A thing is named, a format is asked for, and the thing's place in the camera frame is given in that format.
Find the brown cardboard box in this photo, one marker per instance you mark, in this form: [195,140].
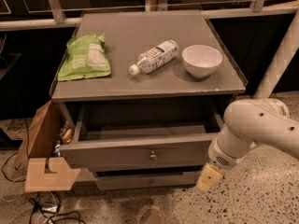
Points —
[45,172]

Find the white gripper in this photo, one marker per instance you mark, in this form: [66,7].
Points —
[220,155]

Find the snack packets in box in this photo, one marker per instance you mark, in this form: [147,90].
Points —
[64,138]

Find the white power adapter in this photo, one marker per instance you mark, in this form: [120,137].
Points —
[51,208]

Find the grey drawer cabinet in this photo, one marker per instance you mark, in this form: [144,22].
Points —
[128,35]

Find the green snack bag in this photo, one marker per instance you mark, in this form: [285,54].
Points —
[86,58]

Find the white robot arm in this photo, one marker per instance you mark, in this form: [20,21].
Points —
[261,120]

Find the grey drawer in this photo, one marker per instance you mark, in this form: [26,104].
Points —
[172,179]
[121,138]

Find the white bowl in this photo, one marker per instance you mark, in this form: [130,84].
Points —
[201,60]

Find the grey bottom drawer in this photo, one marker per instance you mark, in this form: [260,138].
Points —
[172,179]

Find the metal railing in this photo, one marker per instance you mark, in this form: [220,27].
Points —
[39,14]

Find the grey top drawer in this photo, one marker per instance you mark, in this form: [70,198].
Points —
[121,138]

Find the clear plastic water bottle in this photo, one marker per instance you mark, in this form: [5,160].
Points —
[154,58]

